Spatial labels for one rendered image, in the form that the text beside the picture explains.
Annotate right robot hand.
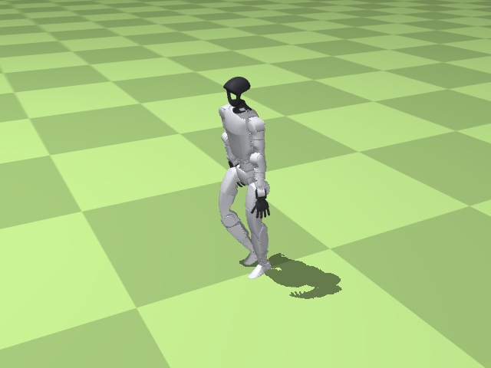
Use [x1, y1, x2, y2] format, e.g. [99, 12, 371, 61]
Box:
[229, 161, 245, 187]

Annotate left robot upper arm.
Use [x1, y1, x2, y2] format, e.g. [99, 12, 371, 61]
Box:
[248, 116, 265, 166]

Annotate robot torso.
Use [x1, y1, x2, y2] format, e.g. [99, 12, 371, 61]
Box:
[224, 105, 259, 186]

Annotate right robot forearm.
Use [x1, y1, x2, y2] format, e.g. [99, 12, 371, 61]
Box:
[224, 143, 239, 166]

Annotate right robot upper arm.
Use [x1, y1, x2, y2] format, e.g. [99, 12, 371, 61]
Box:
[219, 103, 230, 145]

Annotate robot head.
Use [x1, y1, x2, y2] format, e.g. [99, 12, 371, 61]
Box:
[223, 77, 252, 113]

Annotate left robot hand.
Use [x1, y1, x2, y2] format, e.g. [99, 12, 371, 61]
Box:
[251, 189, 270, 219]

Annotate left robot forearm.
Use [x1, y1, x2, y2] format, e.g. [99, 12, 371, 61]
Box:
[254, 155, 266, 197]

